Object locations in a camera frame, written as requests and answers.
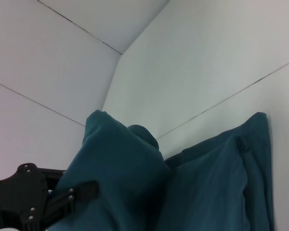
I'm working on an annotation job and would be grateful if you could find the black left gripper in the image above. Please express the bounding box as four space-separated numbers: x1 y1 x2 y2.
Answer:
0 163 98 231

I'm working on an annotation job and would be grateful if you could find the teal t-shirt with pink print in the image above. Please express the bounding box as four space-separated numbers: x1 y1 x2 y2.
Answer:
48 109 274 231

